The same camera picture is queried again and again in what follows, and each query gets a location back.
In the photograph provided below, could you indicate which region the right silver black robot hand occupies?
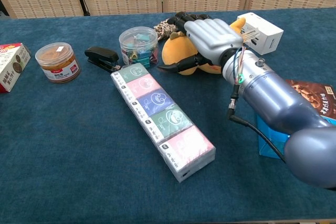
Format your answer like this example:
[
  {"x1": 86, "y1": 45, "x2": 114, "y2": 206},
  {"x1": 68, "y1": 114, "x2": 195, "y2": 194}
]
[{"x1": 157, "y1": 11, "x2": 244, "y2": 74}]

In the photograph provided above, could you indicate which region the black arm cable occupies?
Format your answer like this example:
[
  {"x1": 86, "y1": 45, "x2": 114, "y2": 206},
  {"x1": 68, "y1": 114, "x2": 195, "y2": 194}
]
[{"x1": 226, "y1": 83, "x2": 287, "y2": 164}]

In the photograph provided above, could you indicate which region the blue chocolate cookie box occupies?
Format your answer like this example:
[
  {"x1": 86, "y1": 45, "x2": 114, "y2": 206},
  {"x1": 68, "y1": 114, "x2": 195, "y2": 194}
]
[{"x1": 256, "y1": 78, "x2": 336, "y2": 159}]

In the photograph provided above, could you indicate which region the clear jar of binder clips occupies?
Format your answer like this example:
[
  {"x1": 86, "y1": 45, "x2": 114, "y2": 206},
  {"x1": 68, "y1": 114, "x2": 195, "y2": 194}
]
[{"x1": 118, "y1": 26, "x2": 160, "y2": 69}]

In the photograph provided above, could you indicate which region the blue table mat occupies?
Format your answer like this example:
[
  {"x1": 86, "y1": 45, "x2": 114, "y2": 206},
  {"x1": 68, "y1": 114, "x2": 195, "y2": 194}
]
[{"x1": 0, "y1": 7, "x2": 336, "y2": 224}]

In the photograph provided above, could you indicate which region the black stapler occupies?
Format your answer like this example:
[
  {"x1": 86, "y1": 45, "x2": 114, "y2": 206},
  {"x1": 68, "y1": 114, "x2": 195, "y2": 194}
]
[{"x1": 84, "y1": 46, "x2": 120, "y2": 74}]

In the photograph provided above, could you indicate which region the large white cardboard box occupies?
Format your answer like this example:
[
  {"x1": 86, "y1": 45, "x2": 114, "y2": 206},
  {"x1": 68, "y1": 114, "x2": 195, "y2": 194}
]
[{"x1": 237, "y1": 12, "x2": 285, "y2": 56}]

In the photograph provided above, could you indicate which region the brown white rope bundle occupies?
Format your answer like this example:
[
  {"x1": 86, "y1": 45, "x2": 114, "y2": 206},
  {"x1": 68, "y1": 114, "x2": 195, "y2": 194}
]
[{"x1": 153, "y1": 17, "x2": 177, "y2": 41}]

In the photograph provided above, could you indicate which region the long multicolour tissue pack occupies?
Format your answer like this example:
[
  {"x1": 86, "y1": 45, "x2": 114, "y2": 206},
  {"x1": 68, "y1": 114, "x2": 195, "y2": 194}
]
[{"x1": 110, "y1": 63, "x2": 216, "y2": 183}]

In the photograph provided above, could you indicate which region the clear jar of rubber bands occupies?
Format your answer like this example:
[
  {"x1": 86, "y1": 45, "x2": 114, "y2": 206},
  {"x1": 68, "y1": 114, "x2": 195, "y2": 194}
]
[{"x1": 35, "y1": 42, "x2": 81, "y2": 84}]

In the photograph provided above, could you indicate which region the yellow plush dinosaur toy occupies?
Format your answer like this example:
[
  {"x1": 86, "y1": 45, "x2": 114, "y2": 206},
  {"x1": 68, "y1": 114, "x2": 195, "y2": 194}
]
[{"x1": 161, "y1": 17, "x2": 261, "y2": 75}]

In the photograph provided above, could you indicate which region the red white biscuit box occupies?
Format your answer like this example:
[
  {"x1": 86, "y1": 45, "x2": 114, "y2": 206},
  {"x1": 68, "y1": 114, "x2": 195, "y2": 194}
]
[{"x1": 0, "y1": 42, "x2": 32, "y2": 93}]

